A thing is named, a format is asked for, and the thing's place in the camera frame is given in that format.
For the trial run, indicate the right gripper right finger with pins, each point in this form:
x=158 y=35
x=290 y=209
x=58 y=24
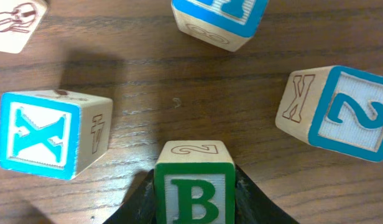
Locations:
x=253 y=206

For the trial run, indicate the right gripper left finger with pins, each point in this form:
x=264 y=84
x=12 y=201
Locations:
x=138 y=205

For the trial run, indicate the green B block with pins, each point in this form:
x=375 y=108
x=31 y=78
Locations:
x=194 y=182

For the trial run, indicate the blue X block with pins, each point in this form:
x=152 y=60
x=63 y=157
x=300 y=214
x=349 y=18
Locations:
x=53 y=133

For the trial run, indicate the blue 2 block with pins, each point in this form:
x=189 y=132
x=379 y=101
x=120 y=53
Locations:
x=335 y=108

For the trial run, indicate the blue H block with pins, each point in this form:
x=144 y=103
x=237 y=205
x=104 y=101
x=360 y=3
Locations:
x=227 y=24

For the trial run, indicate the yellow 6 block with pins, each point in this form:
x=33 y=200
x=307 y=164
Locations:
x=18 y=21

